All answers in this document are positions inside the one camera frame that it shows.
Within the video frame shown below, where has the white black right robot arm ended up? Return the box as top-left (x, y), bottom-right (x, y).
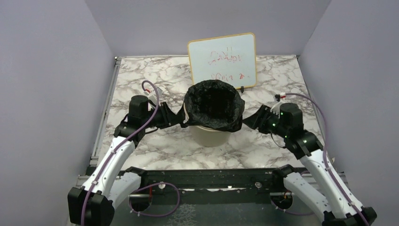
top-left (243, 103), bottom-right (377, 226)

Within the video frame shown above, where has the beige cylindrical trash bin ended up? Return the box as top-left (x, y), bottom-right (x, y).
top-left (184, 104), bottom-right (233, 148)

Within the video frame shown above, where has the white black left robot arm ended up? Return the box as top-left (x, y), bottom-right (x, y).
top-left (67, 95), bottom-right (185, 226)

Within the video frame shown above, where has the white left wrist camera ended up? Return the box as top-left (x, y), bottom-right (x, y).
top-left (145, 87), bottom-right (163, 109)

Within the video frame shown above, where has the yellow framed whiteboard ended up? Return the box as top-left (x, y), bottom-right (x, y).
top-left (187, 32), bottom-right (257, 89)

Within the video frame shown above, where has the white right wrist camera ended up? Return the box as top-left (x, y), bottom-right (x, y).
top-left (270, 92), bottom-right (286, 115)

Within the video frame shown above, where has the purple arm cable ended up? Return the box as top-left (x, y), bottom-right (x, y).
top-left (285, 93), bottom-right (370, 226)
top-left (80, 80), bottom-right (160, 226)

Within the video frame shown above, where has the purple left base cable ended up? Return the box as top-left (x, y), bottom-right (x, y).
top-left (128, 182), bottom-right (181, 218)

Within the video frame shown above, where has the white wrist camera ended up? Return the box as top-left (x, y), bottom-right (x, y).
top-left (270, 92), bottom-right (286, 115)
top-left (145, 87), bottom-right (163, 109)

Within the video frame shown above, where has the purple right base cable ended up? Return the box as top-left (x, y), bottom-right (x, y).
top-left (270, 169), bottom-right (315, 217)

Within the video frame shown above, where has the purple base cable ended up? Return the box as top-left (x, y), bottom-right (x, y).
top-left (128, 182), bottom-right (181, 218)
top-left (270, 169), bottom-right (315, 217)

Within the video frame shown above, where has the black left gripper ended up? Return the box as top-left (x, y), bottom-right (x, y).
top-left (142, 102), bottom-right (184, 129)

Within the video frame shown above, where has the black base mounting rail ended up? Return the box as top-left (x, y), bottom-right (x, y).
top-left (86, 167), bottom-right (303, 205)

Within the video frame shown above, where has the black plastic trash bag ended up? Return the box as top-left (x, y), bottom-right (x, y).
top-left (178, 80), bottom-right (245, 132)

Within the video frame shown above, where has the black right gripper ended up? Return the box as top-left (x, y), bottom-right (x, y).
top-left (242, 104), bottom-right (289, 138)

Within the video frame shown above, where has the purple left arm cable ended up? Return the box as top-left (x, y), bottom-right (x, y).
top-left (80, 80), bottom-right (160, 226)

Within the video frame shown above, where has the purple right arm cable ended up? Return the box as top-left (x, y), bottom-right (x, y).
top-left (285, 93), bottom-right (370, 226)

